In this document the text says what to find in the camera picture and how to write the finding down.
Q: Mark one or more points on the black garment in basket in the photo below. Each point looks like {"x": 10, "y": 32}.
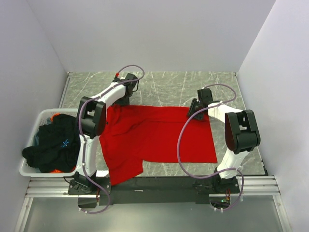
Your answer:
{"x": 58, "y": 148}

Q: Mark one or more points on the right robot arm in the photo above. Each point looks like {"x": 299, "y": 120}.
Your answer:
{"x": 241, "y": 132}

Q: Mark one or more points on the white laundry basket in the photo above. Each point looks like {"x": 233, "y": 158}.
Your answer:
{"x": 25, "y": 169}

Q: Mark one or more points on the black base beam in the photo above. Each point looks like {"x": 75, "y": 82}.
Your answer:
{"x": 167, "y": 189}

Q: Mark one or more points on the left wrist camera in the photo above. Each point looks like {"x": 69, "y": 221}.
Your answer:
{"x": 119, "y": 76}

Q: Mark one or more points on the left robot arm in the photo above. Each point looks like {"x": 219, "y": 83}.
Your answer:
{"x": 91, "y": 122}

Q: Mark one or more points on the aluminium rail frame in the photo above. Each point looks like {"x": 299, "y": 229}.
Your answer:
{"x": 58, "y": 188}

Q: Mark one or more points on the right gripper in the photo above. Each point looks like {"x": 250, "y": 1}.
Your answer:
{"x": 194, "y": 102}

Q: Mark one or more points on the red polo shirt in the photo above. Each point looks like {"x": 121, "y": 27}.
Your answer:
{"x": 135, "y": 133}

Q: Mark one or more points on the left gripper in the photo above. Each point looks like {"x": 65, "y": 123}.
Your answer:
{"x": 125, "y": 102}

